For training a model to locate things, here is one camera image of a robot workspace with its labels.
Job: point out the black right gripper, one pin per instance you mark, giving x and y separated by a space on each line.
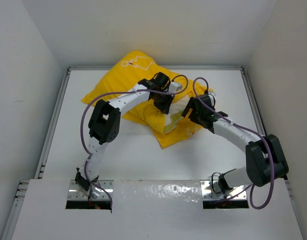
191 104

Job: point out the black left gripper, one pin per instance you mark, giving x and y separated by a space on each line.
164 107

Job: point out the cream foam pillow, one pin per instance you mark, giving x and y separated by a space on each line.
174 115

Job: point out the yellow printed pillowcase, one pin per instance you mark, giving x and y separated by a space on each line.
134 67

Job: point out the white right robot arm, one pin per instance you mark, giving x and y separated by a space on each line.
264 157

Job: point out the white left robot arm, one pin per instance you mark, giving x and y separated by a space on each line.
104 123

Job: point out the white front cover board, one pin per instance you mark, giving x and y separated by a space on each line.
151 210

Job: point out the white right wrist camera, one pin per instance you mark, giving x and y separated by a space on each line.
212 95

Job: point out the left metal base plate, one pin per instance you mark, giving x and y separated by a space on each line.
76 193

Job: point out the aluminium table frame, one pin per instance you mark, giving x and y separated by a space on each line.
134 155

